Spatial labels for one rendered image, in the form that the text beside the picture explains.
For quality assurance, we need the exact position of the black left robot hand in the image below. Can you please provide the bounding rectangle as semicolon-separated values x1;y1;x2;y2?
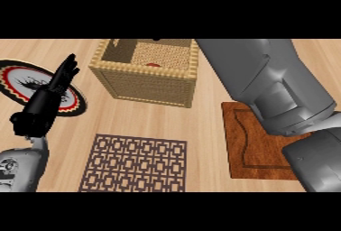
8;53;81;138

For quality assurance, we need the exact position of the square wicker basket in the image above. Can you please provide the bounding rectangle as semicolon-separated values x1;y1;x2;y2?
88;39;199;109

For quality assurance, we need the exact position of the brown wooden cutting board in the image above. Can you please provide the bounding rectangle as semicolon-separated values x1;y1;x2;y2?
221;101;314;181

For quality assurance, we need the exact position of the patterned round plate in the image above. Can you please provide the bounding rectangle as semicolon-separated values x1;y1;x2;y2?
0;59;88;117

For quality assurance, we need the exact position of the brown lattice placemat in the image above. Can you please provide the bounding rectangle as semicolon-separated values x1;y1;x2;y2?
76;134;187;193

